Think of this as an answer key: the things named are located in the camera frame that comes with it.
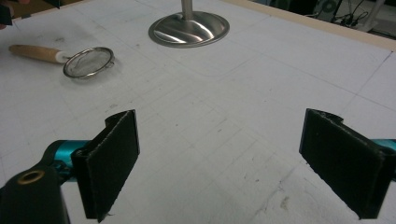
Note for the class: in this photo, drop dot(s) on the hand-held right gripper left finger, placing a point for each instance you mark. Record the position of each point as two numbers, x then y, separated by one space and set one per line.
107 168

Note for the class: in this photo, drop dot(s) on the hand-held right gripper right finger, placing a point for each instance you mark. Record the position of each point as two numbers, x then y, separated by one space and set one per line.
345 161

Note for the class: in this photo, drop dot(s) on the white stand leg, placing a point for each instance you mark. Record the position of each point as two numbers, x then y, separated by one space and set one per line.
372 15

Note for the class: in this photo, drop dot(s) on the grey device with round fan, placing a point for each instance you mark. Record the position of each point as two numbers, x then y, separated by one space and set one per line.
328 7

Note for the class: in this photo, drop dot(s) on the round metal stand base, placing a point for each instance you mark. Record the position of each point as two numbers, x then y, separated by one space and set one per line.
189 29

